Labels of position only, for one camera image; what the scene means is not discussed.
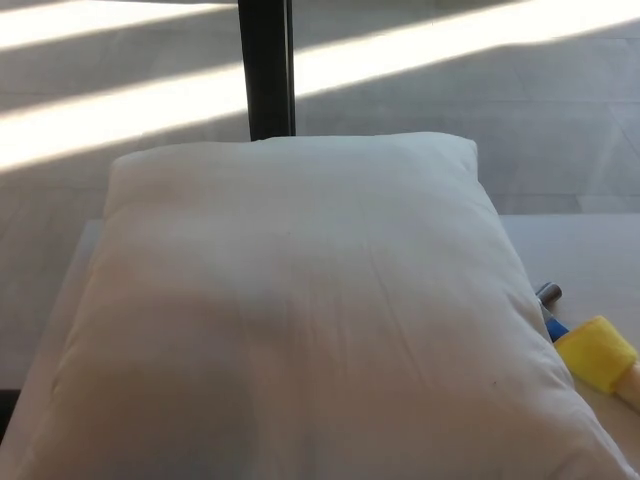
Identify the black vertical post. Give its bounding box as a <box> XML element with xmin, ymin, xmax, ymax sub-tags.
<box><xmin>237</xmin><ymin>0</ymin><xmax>298</xmax><ymax>142</ymax></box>

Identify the white square pillow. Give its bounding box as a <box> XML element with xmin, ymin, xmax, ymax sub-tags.
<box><xmin>0</xmin><ymin>131</ymin><xmax>637</xmax><ymax>480</ymax></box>

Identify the yellow cloth wrap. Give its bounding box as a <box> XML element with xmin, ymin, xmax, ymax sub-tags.
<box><xmin>553</xmin><ymin>314</ymin><xmax>640</xmax><ymax>397</ymax></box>

